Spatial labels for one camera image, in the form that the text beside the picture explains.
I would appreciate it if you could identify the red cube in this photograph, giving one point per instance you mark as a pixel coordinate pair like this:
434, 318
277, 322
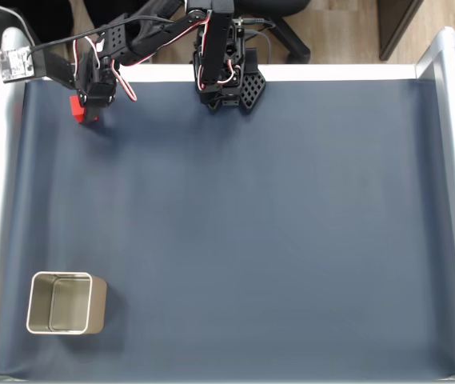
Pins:
76, 110

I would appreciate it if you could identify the square metal container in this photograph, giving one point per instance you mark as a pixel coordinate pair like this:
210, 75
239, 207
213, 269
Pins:
65, 306

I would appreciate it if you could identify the person's leg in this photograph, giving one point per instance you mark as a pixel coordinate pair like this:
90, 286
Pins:
103, 12

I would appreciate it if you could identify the black office chair base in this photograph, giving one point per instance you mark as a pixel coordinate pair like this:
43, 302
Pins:
291, 32

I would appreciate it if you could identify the dark blue mat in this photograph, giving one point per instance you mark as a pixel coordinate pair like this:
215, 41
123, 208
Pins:
251, 260

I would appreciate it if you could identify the dark wooden cabinet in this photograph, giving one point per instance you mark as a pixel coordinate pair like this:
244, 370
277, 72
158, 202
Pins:
397, 20

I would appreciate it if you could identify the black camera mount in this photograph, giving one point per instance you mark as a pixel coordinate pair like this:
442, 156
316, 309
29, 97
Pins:
53, 68

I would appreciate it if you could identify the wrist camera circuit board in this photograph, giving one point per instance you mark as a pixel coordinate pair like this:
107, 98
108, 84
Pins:
16, 66

